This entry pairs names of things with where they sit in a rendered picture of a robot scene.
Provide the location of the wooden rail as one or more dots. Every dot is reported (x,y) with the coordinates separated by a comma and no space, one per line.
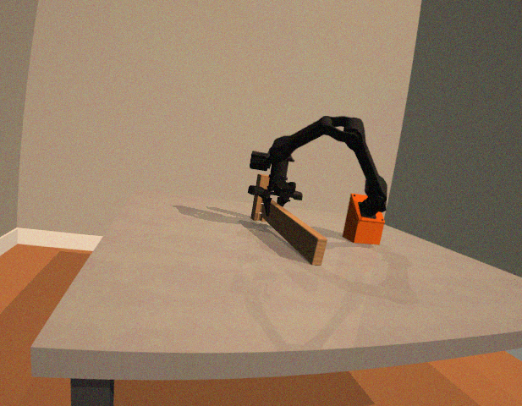
(307,241)

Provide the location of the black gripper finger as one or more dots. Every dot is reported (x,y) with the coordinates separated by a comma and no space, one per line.
(267,202)
(281,201)

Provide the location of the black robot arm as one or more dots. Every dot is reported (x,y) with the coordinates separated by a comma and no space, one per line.
(353,135)

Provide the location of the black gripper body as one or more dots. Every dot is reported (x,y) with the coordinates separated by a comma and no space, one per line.
(257,190)

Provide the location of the wooden post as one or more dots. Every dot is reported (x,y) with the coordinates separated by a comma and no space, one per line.
(262,181)

